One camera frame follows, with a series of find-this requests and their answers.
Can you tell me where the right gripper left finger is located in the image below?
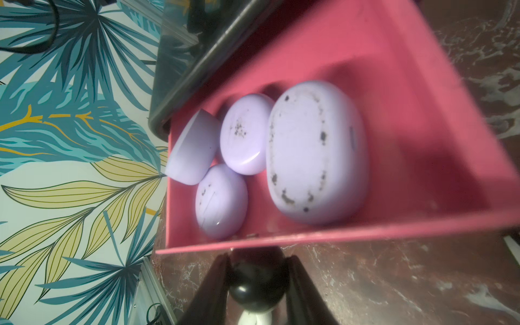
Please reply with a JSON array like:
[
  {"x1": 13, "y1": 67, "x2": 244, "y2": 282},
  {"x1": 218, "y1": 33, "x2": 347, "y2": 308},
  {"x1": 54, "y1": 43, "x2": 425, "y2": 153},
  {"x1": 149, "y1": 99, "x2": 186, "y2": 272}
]
[{"x1": 177, "y1": 253, "x2": 232, "y2": 325}]

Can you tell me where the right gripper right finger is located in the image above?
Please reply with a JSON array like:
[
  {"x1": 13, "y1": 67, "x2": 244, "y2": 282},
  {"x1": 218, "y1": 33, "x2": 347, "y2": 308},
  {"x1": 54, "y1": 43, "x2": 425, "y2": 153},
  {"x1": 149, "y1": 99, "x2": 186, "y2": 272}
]
[{"x1": 286, "y1": 255, "x2": 339, "y2": 325}]

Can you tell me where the purple round earphone case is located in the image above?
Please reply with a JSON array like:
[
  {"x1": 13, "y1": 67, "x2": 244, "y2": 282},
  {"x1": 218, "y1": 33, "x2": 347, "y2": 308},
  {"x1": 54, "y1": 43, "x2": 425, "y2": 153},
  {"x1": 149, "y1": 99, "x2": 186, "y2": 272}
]
[
  {"x1": 220, "y1": 93, "x2": 274, "y2": 176},
  {"x1": 195, "y1": 164, "x2": 248, "y2": 240}
]

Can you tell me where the purple oval earphone case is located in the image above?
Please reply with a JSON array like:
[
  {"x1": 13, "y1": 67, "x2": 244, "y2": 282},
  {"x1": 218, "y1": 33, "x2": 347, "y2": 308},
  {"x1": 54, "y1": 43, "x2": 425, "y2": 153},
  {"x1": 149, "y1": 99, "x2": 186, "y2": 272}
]
[
  {"x1": 165, "y1": 110, "x2": 221, "y2": 186},
  {"x1": 266, "y1": 81, "x2": 370, "y2": 224}
]

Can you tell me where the pink drawer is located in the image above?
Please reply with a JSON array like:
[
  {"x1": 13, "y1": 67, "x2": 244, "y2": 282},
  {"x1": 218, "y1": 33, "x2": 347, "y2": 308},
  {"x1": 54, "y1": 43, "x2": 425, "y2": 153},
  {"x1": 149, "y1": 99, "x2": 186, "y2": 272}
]
[{"x1": 155, "y1": 0, "x2": 520, "y2": 256}]

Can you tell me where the black drawer cabinet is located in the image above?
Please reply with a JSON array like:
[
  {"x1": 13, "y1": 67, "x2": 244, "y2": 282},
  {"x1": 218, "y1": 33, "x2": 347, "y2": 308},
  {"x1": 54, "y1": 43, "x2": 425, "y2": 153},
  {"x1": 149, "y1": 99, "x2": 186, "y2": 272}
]
[{"x1": 148, "y1": 1, "x2": 281, "y2": 141}]

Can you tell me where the white round earphone case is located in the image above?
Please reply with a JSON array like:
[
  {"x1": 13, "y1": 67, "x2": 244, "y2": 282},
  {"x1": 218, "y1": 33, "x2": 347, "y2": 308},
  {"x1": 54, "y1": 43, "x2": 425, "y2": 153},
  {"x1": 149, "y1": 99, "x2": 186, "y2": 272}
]
[{"x1": 238, "y1": 310, "x2": 272, "y2": 325}]

